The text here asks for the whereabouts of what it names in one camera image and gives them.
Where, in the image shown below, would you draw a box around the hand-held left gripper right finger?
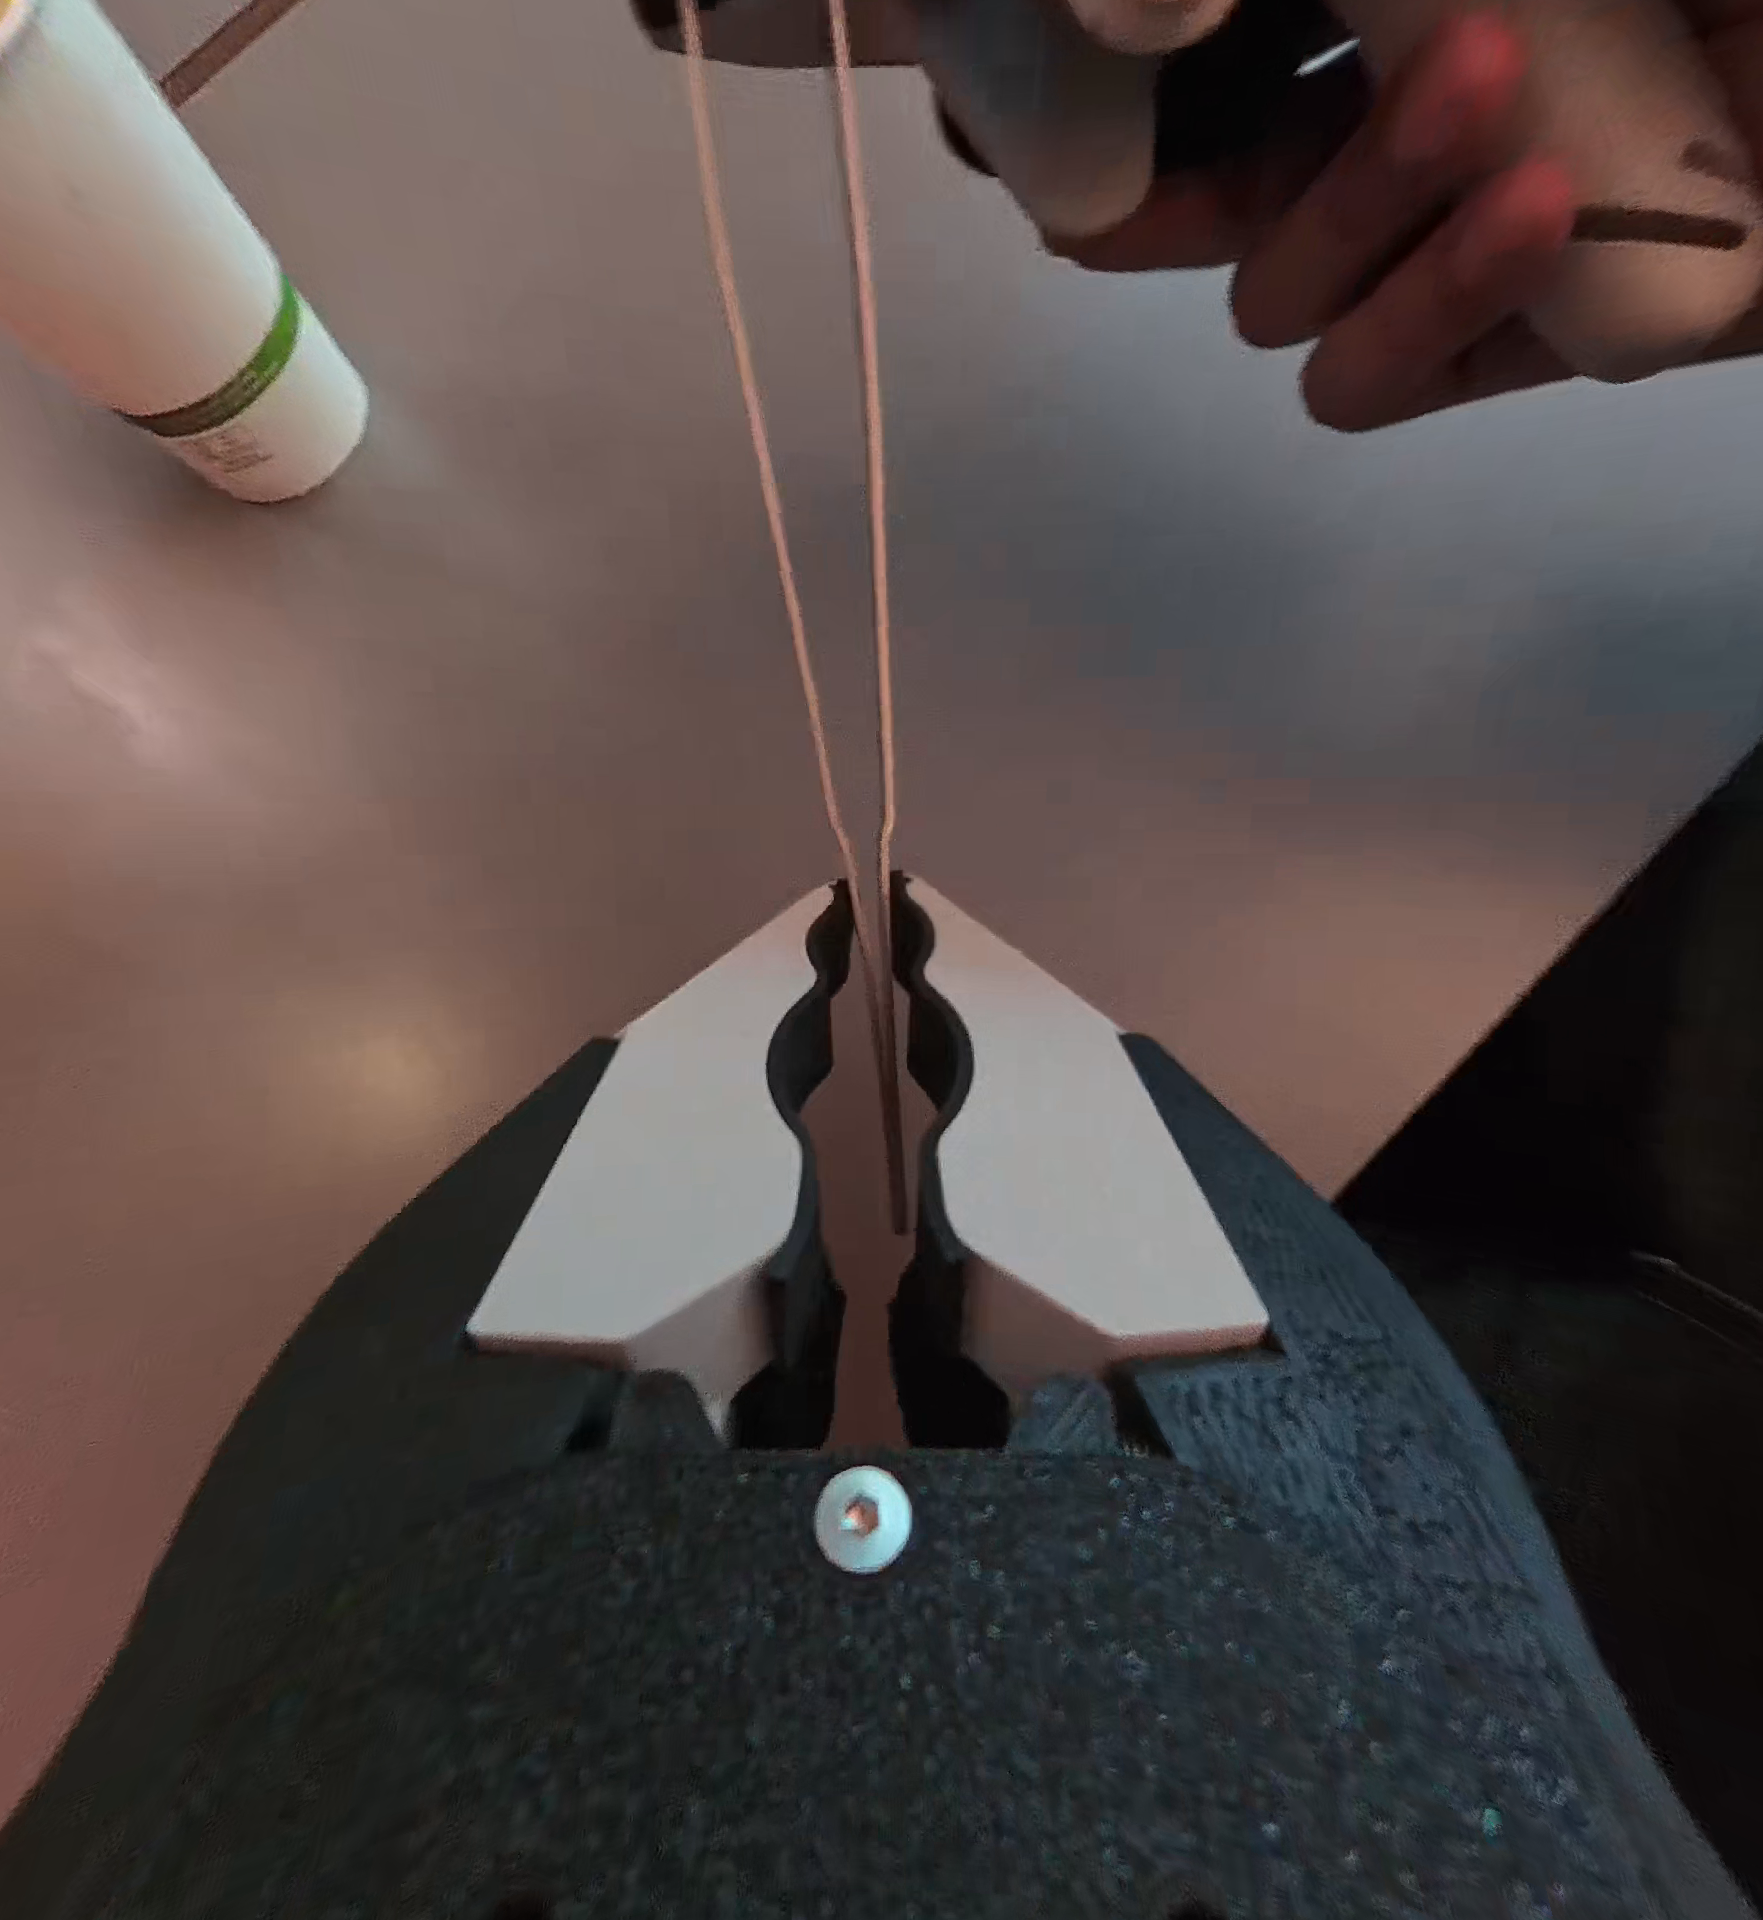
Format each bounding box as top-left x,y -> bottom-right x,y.
887,870 -> 1273,1447

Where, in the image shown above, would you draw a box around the person's right hand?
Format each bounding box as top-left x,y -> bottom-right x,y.
1038,0 -> 1763,439

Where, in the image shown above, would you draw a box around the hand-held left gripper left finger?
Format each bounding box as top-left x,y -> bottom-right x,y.
464,882 -> 856,1447

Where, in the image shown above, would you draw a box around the white paper cup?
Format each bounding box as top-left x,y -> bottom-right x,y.
0,0 -> 372,506

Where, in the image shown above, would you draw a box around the long metal tweezers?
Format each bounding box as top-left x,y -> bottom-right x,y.
672,0 -> 914,1239

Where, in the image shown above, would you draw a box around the person's dark pants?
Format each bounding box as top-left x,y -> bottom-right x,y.
1331,646 -> 1763,1920

